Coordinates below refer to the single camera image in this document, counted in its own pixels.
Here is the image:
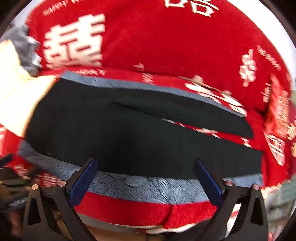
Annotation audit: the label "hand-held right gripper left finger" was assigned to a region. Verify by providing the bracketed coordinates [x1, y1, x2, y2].
[23, 158, 99, 241]

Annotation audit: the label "brown wooden bed frame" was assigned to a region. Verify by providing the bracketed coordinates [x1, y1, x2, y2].
[85, 225, 167, 241]

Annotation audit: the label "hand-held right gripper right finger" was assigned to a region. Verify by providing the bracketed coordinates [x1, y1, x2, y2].
[195, 158, 269, 241]

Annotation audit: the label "black pants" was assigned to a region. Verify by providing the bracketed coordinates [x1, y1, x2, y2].
[24, 77, 263, 181]

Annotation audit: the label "cream cloth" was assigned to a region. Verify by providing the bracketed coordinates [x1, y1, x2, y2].
[0, 39, 57, 138]

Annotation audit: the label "pale green striped cloth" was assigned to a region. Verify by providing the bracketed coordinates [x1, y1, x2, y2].
[266, 178, 296, 232]

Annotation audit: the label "red printed blanket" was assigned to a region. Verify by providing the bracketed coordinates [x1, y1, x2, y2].
[0, 0, 296, 234]

